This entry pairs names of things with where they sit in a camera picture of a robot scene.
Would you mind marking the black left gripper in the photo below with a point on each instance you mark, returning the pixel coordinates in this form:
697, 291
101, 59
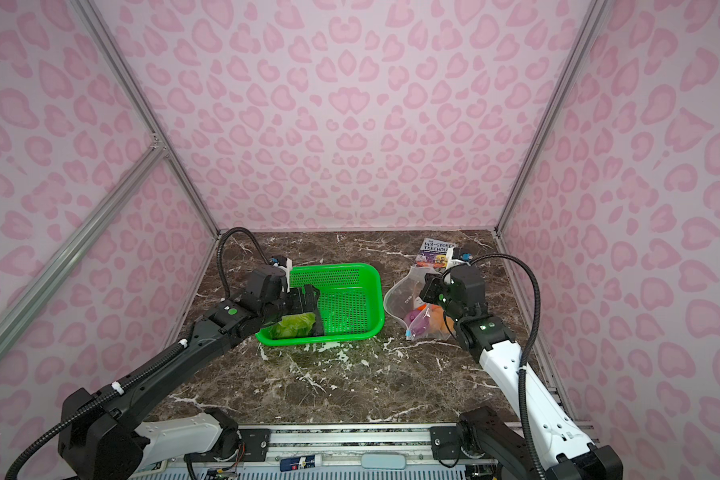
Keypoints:
301, 305

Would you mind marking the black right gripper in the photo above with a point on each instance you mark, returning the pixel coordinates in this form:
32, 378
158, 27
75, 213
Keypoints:
431, 286

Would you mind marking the orange toy pumpkin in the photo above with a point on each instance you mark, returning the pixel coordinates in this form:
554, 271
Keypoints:
440, 325

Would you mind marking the purple red onion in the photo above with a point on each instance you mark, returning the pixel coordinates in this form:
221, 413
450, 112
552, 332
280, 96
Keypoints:
418, 324

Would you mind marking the clear zip top bag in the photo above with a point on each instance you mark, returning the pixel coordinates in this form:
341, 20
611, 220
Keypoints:
403, 297

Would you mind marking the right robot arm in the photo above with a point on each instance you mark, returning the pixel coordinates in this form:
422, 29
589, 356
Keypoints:
548, 444

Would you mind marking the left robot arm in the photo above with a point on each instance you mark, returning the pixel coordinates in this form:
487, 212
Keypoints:
104, 436

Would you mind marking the green cabbage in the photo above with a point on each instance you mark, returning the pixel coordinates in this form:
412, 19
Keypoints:
294, 326

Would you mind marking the green plastic perforated basket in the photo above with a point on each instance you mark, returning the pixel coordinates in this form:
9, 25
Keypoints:
350, 304

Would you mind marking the blue white small battery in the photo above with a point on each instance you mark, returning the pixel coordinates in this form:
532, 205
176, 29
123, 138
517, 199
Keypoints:
301, 462

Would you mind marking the grey oval pad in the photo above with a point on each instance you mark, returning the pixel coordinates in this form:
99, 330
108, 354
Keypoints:
383, 461

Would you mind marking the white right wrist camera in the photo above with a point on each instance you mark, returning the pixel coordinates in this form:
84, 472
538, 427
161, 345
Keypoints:
457, 256

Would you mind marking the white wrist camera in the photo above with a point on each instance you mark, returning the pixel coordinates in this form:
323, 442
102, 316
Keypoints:
457, 256
285, 264

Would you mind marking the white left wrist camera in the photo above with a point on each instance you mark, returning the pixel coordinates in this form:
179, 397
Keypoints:
285, 264

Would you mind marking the right aluminium corner post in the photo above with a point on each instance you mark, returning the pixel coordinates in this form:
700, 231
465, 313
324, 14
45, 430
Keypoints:
596, 16

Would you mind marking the aluminium mounting rail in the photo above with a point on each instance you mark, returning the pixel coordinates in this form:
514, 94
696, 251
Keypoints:
348, 447

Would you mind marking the aluminium diagonal frame bar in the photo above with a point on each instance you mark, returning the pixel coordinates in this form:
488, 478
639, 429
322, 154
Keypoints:
15, 320

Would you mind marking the aluminium corner frame post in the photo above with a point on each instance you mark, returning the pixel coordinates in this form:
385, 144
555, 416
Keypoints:
104, 39

